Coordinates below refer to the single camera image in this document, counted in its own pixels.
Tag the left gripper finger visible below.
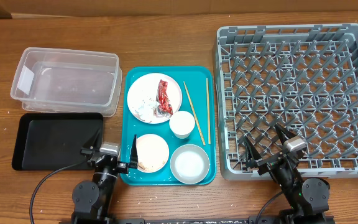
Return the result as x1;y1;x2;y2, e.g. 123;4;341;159
129;134;138;169
81;129;102;149

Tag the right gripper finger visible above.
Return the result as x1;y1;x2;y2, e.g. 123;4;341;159
244;137;262;168
275;124;297;146

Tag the small pink plate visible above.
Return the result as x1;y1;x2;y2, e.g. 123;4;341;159
136;134;170;172

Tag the white napkin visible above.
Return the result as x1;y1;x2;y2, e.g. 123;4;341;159
134;98;159;123

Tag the grey bowl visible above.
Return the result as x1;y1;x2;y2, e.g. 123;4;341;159
170;144;210;185

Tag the red snack wrapper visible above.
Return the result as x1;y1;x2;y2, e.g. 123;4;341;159
154;80;173;117

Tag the white cup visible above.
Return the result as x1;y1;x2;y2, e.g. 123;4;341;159
169;111;195;139

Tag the large white plate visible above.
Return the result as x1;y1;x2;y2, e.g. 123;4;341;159
126;73;183;124

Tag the pile of rice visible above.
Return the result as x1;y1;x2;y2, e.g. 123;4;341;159
138;161;154;173

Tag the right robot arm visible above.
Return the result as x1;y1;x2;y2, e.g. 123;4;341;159
244;124;334;223

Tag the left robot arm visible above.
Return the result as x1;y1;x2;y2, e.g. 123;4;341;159
71;131;138;223

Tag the grey dishwasher rack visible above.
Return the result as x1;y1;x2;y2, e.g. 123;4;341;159
214;23;358;180

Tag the black rectangular tray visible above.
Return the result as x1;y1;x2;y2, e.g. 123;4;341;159
11;113;104;170

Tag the teal serving tray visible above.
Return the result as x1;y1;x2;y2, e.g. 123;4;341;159
121;66;217;185

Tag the clear plastic bin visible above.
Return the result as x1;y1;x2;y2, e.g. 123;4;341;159
10;47;122;117

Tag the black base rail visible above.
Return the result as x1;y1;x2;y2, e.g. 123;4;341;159
59;216;335;224

